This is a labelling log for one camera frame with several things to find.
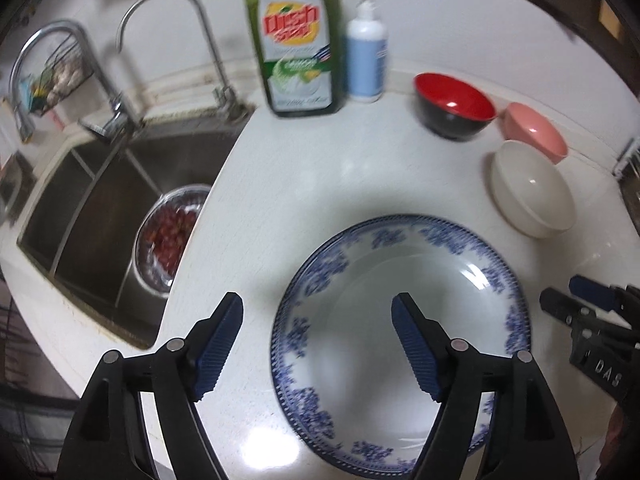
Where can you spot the green dish soap bottle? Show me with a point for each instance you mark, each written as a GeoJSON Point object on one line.
{"type": "Point", "coordinates": [295, 35]}

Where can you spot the red and black bowl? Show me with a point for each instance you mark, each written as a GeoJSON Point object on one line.
{"type": "Point", "coordinates": [452, 97]}

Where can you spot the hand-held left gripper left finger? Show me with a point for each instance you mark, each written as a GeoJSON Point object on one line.
{"type": "Point", "coordinates": [217, 345]}

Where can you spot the large blue patterned plate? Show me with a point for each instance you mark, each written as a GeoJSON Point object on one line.
{"type": "Point", "coordinates": [360, 320]}

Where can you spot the steel double sink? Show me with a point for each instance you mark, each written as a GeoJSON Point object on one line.
{"type": "Point", "coordinates": [90, 220]}

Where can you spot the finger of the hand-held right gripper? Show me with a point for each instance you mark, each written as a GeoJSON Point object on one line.
{"type": "Point", "coordinates": [565, 305]}
{"type": "Point", "coordinates": [592, 290]}

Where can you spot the white pump bottle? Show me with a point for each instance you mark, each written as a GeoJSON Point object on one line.
{"type": "Point", "coordinates": [367, 55]}

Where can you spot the pink bowl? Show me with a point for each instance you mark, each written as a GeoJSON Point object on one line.
{"type": "Point", "coordinates": [535, 127]}

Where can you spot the thin chrome faucet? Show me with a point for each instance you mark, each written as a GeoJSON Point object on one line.
{"type": "Point", "coordinates": [210, 45]}

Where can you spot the metal bowl of red fruit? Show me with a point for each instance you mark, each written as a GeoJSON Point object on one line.
{"type": "Point", "coordinates": [167, 240]}

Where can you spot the large chrome faucet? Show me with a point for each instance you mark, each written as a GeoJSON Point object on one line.
{"type": "Point", "coordinates": [107, 90]}

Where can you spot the dark brown window frame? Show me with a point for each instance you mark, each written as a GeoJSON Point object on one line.
{"type": "Point", "coordinates": [575, 5]}

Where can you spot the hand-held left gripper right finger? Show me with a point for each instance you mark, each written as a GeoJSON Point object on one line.
{"type": "Point", "coordinates": [417, 345]}

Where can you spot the cream bowl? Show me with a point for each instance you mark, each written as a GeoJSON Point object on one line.
{"type": "Point", "coordinates": [532, 190]}

